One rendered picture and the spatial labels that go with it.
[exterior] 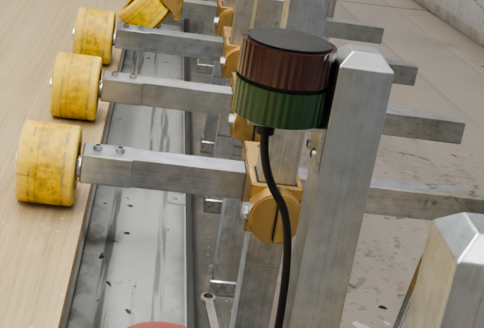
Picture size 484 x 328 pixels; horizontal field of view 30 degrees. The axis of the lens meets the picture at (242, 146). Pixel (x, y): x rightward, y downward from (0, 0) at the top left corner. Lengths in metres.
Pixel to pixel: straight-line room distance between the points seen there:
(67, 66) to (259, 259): 0.37
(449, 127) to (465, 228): 0.85
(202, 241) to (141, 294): 0.12
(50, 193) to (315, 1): 0.31
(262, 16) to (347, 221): 0.50
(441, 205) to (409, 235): 2.26
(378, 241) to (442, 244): 2.75
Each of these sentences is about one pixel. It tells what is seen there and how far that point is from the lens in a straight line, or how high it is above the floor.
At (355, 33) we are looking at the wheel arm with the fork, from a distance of 1.65.
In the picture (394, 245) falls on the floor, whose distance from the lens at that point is 3.09.
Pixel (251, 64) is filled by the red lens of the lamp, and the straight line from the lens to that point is 0.55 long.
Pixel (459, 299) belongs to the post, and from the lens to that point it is 0.34.
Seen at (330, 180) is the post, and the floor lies 1.08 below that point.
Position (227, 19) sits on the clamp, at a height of 0.95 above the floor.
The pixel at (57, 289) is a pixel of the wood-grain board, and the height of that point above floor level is 0.90.
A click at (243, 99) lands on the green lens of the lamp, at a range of 0.56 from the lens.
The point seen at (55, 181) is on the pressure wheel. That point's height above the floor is 0.94.
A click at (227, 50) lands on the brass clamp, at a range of 1.31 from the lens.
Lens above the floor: 1.30
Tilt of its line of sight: 21 degrees down
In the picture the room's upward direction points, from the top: 9 degrees clockwise
